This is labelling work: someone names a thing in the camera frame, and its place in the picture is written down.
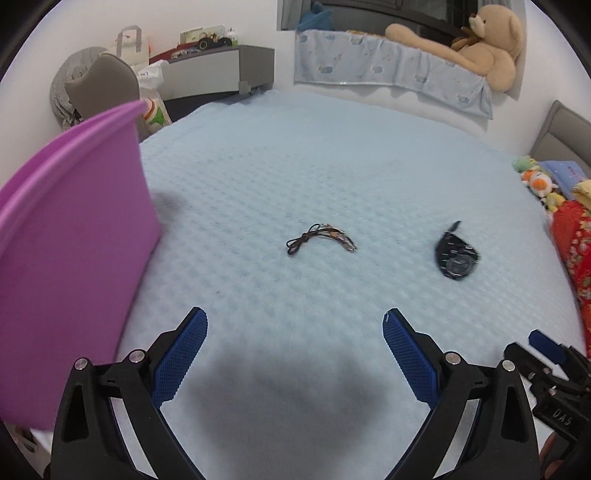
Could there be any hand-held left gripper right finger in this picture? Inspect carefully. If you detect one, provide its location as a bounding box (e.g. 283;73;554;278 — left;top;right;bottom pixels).
382;308;542;480

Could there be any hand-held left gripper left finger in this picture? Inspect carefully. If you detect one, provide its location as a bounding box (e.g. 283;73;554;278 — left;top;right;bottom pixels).
50;306;209;480

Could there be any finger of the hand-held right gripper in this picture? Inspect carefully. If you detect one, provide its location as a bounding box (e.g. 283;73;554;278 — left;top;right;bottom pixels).
527;329;588;371
503;340;553;387

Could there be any purple plastic container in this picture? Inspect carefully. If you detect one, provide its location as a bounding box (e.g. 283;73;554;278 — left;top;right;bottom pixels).
0;100;161;430

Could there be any black cord bracelet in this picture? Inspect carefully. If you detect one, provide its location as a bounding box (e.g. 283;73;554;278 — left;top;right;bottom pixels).
285;223;359;256

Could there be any person's right hand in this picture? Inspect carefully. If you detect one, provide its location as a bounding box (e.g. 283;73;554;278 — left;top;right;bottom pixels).
539;432;558;480

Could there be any red patterned blanket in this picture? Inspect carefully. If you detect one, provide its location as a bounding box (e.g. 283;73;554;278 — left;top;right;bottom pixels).
551;199;591;358

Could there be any black wristwatch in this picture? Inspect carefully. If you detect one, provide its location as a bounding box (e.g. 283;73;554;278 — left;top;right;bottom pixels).
434;220;481;280

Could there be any white orange plush toy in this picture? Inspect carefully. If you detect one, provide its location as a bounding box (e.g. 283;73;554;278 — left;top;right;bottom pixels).
522;170;559;198

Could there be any blue pillow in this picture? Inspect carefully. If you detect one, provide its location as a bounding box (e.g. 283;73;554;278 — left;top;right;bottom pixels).
538;160;585;195

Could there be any grey headboard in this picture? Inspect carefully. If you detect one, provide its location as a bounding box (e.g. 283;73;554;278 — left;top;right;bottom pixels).
529;99;591;178

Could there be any light blue blanket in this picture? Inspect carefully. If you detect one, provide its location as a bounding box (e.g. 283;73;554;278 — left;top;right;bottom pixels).
117;88;589;480

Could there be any white printed plastic bag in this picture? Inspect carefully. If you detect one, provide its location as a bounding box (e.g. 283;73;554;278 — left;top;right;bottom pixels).
137;62;172;139

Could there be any grey nightstand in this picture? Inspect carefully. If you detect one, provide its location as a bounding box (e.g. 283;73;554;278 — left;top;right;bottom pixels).
161;45;275;123

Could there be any grey chair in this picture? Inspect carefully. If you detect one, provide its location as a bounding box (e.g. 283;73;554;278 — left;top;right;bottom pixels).
50;46;141;131

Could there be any blue printed cloth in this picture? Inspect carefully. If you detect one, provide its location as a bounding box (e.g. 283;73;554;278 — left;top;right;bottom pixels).
294;28;494;120

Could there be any tan teddy bear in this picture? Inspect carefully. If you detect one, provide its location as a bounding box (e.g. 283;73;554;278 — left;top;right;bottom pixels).
385;4;527;93

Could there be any white tote bag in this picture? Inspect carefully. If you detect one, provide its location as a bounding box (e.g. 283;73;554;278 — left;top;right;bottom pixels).
108;26;153;70

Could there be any toy car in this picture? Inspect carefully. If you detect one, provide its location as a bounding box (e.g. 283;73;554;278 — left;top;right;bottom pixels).
196;33;235;49

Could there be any blue plush toy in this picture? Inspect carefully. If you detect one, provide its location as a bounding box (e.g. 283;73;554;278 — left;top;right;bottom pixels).
298;1;334;32

